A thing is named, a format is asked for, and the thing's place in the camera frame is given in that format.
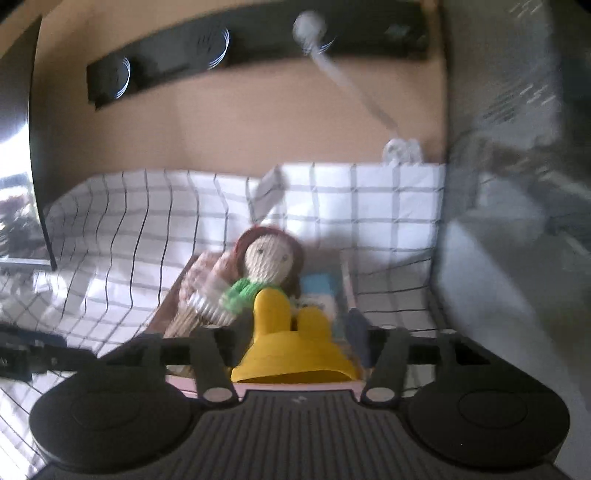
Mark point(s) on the yellow bunny-eared plush hat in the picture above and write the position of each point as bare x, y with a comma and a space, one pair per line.
286, 350

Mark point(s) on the pink cardboard box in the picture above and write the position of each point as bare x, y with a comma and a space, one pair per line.
182, 384

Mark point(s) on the black computer monitor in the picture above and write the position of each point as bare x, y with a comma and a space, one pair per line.
16, 138

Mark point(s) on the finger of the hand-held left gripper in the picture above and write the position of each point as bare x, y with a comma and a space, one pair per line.
37, 336
60, 357

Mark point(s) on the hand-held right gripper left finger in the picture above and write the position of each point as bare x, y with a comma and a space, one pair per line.
217, 350

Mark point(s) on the white black checked tablecloth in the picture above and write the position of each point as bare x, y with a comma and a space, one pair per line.
138, 230

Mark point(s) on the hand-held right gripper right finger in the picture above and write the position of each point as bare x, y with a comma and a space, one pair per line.
358, 334

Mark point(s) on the crocheted doll green hat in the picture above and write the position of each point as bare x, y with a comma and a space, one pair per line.
268, 258

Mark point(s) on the black wall strip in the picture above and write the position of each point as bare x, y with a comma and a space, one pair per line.
258, 41

